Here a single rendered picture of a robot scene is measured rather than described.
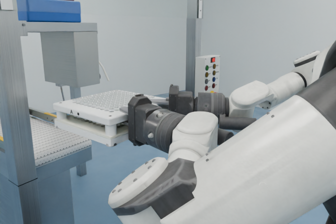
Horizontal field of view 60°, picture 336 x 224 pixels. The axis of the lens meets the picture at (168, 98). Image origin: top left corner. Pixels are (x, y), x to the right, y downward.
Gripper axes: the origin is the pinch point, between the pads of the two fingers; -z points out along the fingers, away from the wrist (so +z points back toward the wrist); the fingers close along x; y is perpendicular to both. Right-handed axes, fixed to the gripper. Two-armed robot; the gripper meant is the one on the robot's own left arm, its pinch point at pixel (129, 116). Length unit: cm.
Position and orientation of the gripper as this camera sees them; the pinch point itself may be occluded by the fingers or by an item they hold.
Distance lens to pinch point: 73.8
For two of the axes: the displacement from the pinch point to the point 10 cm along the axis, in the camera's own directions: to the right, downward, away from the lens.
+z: 6.9, 1.8, -7.0
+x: -0.1, 9.7, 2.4
